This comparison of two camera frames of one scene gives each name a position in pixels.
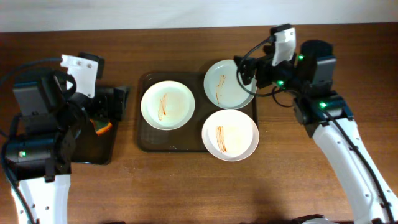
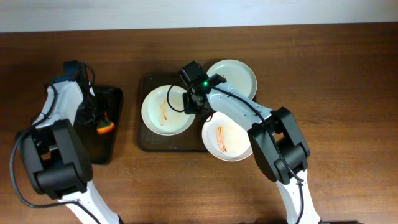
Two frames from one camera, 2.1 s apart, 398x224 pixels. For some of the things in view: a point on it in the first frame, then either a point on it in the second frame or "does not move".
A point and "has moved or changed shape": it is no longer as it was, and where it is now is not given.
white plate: x=168 y=105 has moved or changed shape
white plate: x=230 y=135 does not move
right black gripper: x=247 y=70 to x=191 y=101
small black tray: x=92 y=149 does not move
